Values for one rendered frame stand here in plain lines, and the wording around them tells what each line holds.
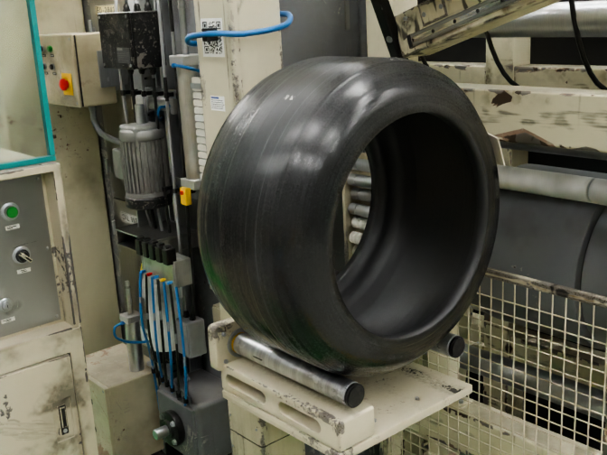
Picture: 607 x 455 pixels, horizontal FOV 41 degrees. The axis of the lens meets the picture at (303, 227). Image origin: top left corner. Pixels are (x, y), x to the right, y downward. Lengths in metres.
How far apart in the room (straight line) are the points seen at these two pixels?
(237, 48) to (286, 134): 0.37
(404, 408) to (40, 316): 0.83
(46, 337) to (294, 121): 0.83
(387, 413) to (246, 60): 0.74
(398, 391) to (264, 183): 0.59
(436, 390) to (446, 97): 0.59
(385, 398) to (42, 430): 0.77
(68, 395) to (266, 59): 0.87
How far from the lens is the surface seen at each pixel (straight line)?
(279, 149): 1.29
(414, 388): 1.69
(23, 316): 1.89
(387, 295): 1.75
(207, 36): 1.63
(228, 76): 1.63
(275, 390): 1.57
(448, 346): 1.63
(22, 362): 1.87
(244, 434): 1.91
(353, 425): 1.47
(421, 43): 1.79
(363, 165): 1.96
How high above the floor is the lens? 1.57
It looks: 15 degrees down
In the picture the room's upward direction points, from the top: 3 degrees counter-clockwise
